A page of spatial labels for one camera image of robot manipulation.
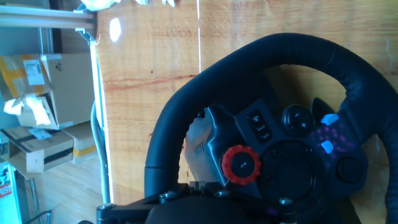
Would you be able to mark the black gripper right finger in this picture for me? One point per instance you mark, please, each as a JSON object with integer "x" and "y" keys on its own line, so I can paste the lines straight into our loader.
{"x": 267, "y": 210}

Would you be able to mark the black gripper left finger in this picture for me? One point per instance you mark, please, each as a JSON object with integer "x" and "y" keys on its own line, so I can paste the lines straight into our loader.
{"x": 130, "y": 208}

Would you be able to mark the black steering wheel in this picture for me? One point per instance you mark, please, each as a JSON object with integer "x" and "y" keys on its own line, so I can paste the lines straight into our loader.
{"x": 280, "y": 49}

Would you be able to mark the yellow-taped cardboard box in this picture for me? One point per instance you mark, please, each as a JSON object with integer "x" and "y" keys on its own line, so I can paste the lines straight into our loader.
{"x": 82, "y": 143}

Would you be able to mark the large plain cardboard box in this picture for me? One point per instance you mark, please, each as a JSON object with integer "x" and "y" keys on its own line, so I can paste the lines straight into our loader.
{"x": 74, "y": 90}

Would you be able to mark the wooden board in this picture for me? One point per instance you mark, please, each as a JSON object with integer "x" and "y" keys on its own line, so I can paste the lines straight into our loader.
{"x": 149, "y": 62}

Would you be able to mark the torn labelled cardboard box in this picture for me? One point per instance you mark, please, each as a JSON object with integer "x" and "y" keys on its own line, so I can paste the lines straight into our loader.
{"x": 18, "y": 77}

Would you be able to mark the aluminium frame rail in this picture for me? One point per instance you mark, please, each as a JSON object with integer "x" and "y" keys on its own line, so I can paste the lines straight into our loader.
{"x": 46, "y": 17}

